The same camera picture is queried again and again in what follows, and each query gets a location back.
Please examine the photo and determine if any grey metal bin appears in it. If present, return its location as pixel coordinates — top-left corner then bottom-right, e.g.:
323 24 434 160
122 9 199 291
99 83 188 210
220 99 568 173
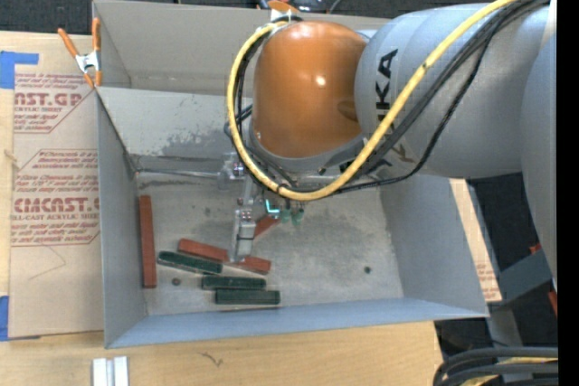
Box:
91 0 490 350

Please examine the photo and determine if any red-brown flat block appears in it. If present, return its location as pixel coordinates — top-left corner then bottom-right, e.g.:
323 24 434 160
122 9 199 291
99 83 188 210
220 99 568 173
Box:
138 193 158 289
252 215 282 241
176 237 273 276

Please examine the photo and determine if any brown cardboard board red print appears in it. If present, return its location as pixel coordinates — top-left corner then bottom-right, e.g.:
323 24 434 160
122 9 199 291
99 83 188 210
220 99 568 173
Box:
0 30 504 343

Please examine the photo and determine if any dark green flat block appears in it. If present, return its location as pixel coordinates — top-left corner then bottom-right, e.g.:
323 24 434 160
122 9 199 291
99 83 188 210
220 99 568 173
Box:
214 288 282 306
157 249 224 276
200 275 269 291

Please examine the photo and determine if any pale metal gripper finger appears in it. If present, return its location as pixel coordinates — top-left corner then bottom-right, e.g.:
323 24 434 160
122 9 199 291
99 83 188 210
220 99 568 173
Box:
229 206 257 264
216 151 248 192

